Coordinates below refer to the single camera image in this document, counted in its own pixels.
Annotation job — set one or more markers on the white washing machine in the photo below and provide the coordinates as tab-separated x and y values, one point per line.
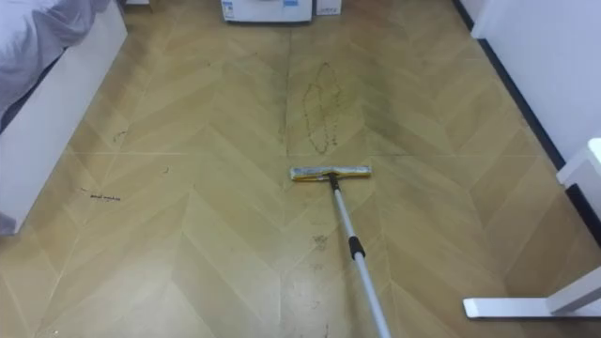
263	10

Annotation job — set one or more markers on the mop with silver pole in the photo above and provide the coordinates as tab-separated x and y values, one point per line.
357	249

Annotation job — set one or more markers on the white cabinet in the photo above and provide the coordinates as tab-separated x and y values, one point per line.
137	2

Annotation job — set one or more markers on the white bed frame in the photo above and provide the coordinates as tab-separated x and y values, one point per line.
51	136

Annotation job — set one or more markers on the white desk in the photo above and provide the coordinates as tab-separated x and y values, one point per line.
507	307

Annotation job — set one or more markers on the white cardboard box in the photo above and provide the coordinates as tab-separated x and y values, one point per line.
328	6

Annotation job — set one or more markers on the grey bed cover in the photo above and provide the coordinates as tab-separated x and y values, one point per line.
33	37

